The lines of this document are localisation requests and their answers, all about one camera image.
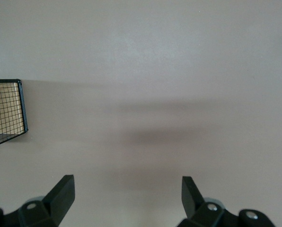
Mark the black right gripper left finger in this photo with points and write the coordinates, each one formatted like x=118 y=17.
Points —
x=58 y=198

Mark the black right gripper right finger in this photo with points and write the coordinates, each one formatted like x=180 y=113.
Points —
x=190 y=198

